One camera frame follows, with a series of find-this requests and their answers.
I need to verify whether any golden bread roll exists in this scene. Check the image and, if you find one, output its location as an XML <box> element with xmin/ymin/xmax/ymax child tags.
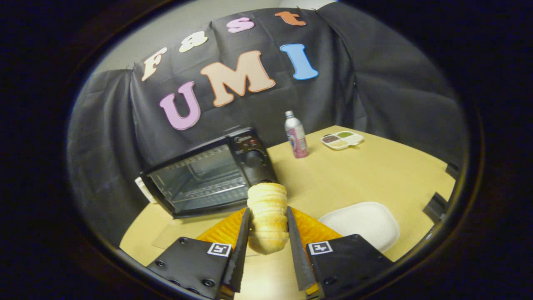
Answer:
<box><xmin>246</xmin><ymin>182</ymin><xmax>290</xmax><ymax>256</ymax></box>

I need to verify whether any black toaster oven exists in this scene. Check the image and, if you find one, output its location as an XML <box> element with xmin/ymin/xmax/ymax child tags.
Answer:
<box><xmin>139</xmin><ymin>127</ymin><xmax>279</xmax><ymax>251</ymax></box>

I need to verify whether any white plate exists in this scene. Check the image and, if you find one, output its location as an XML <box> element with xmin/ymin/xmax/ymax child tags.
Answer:
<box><xmin>319</xmin><ymin>202</ymin><xmax>401</xmax><ymax>254</ymax></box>

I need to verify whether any pink label drink bottle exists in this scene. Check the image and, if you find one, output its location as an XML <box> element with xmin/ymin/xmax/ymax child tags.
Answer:
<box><xmin>284</xmin><ymin>110</ymin><xmax>309</xmax><ymax>159</ymax></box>

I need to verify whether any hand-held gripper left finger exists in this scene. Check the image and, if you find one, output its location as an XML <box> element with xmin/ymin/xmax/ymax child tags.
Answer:
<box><xmin>147</xmin><ymin>207</ymin><xmax>252</xmax><ymax>300</ymax></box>

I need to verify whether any white divided sauce dish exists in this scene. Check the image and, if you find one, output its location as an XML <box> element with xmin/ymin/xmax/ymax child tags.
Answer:
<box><xmin>321</xmin><ymin>130</ymin><xmax>365</xmax><ymax>151</ymax></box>

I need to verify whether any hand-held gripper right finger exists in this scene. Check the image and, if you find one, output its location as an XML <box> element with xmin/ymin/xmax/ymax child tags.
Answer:
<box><xmin>286</xmin><ymin>206</ymin><xmax>394</xmax><ymax>300</ymax></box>

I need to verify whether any white pop-up toaster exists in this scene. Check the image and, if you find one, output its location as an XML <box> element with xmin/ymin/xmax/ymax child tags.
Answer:
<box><xmin>134</xmin><ymin>177</ymin><xmax>157</xmax><ymax>204</ymax></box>

